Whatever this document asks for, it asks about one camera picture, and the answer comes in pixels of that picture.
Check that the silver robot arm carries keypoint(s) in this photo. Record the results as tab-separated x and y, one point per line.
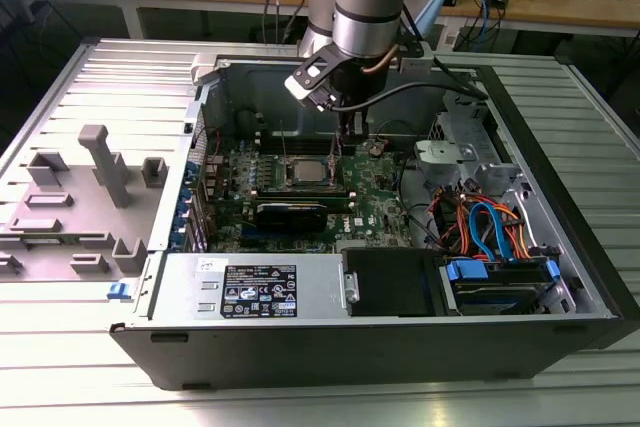
367	22

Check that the green RAM stick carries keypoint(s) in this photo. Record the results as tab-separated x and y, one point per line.
45	241
337	204

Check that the white paper sticker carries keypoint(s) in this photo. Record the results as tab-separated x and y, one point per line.
212	264

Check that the grey parts rack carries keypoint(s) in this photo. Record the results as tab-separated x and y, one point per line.
75	227

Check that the CPU socket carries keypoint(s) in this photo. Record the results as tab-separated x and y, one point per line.
289	183

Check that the small black adapter box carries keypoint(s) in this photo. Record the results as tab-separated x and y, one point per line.
498	0

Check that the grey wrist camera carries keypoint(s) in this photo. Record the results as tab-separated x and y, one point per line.
415	64

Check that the green motherboard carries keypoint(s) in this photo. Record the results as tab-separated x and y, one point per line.
372	182

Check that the silver power supply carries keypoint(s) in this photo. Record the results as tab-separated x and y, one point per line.
175	297

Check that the black graphics card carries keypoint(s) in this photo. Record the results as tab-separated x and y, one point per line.
290	218

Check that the silver coin battery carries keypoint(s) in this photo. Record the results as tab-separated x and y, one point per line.
376	149

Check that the silver metal drive cage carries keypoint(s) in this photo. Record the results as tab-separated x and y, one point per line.
442	154

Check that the hard disk blue carrier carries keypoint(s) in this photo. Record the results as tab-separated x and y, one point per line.
500	297

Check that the black power supply label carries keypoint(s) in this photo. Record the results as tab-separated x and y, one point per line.
260	292

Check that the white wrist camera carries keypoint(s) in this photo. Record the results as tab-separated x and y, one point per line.
300	89

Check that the black PC case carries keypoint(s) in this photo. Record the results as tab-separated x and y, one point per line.
300	357

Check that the grey case corner block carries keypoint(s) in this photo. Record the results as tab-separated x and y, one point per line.
205	69

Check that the blue plastic case latch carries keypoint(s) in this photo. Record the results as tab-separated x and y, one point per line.
119	292

